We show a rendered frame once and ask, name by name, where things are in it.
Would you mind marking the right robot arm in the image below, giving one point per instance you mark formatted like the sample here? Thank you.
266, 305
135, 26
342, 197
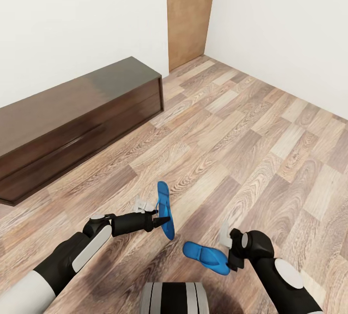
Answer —
280, 279

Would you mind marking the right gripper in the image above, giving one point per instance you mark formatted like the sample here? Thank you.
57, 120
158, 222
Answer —
235, 259

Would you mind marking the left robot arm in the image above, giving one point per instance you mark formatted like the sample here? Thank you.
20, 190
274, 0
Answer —
34, 293

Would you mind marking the bench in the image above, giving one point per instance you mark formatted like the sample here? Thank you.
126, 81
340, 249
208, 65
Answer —
46, 135

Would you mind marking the sandal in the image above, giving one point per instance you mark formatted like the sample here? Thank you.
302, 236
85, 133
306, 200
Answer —
211, 258
164, 209

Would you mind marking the sliding door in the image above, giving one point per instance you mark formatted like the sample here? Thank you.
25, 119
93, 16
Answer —
188, 22

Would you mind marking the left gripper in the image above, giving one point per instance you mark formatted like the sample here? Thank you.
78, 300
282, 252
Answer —
139, 221

